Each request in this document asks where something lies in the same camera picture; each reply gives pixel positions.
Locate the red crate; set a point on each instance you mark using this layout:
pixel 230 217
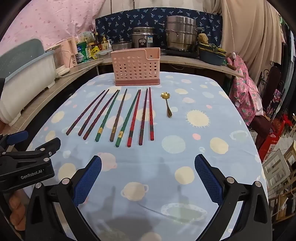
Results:
pixel 270 139

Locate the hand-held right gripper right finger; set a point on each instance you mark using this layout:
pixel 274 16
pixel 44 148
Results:
pixel 208 180

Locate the black induction cooker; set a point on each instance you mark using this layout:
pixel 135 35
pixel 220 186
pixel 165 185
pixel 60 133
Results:
pixel 182 53

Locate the steel rice cooker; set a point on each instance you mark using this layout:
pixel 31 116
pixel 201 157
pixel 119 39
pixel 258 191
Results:
pixel 143 38

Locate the yellow pump bottle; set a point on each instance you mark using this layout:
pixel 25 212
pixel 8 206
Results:
pixel 104 44

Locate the person's left hand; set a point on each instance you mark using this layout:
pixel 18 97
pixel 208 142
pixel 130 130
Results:
pixel 18 210

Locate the pink kettle jug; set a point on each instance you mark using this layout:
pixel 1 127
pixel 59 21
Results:
pixel 72 51

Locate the green tin can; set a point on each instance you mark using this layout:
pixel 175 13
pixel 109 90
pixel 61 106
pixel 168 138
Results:
pixel 82 53

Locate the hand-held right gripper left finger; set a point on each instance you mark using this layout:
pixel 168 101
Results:
pixel 89 180

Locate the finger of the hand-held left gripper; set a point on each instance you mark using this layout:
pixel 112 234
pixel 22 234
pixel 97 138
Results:
pixel 53 143
pixel 17 137

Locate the pink dotted sheet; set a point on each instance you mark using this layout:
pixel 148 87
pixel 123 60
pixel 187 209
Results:
pixel 57 20

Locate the gold spoon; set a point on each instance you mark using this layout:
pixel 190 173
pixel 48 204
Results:
pixel 168 109

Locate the pink floral cloth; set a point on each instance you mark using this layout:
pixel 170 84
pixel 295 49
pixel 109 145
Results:
pixel 245 92

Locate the blue floral cloth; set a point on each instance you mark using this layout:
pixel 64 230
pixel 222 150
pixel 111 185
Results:
pixel 120 20

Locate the small steel pot with lid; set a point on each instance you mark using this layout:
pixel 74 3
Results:
pixel 122 45

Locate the pink plastic utensil holder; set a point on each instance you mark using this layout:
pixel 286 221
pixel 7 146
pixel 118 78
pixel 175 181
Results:
pixel 136 67

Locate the yellow sponge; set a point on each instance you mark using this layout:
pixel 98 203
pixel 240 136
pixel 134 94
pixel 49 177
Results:
pixel 202 37

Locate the blue basin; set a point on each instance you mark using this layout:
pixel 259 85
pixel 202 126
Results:
pixel 211 59

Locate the dark sauce bottle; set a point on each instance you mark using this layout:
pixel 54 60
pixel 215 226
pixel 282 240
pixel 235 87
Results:
pixel 98 41

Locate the white bin with grey lid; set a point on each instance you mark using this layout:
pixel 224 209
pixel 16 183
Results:
pixel 25 76

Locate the clear food container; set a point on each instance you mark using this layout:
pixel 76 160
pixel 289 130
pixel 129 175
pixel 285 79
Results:
pixel 104 54

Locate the white green carton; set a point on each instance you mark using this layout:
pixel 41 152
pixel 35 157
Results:
pixel 86 37

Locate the brown chopstick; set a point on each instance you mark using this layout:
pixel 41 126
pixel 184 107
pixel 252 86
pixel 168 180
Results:
pixel 119 115

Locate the white kitchen appliance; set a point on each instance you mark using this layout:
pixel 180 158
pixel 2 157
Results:
pixel 60 60

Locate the large steel steamer pot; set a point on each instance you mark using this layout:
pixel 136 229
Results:
pixel 181 34

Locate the dark maroon chopstick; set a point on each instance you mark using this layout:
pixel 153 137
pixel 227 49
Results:
pixel 101 114
pixel 86 112
pixel 93 112
pixel 143 117

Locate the beige curtain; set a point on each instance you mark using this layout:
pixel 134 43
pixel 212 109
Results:
pixel 252 34

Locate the red chopstick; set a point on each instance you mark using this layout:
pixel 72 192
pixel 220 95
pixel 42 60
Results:
pixel 134 118
pixel 150 114

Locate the yellow packet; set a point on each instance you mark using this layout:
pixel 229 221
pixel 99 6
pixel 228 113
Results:
pixel 94 52

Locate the blue printed tablecloth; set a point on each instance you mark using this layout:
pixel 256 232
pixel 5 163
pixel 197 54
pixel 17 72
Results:
pixel 175 139

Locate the green chopstick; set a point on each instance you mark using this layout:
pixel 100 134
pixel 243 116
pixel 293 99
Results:
pixel 108 115
pixel 128 118

